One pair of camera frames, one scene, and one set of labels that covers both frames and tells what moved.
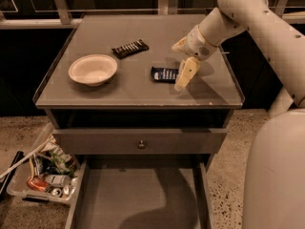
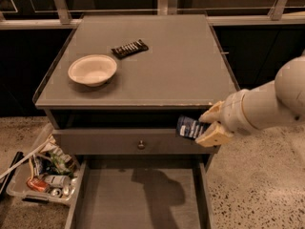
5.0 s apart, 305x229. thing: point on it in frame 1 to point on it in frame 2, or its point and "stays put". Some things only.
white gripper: [196, 46] to [233, 112]
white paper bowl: [92, 70] stays put
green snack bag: [62, 164] stays put
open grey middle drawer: [142, 194] stays put
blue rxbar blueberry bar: [164, 74] to [189, 128]
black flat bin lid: [6, 182] stays put
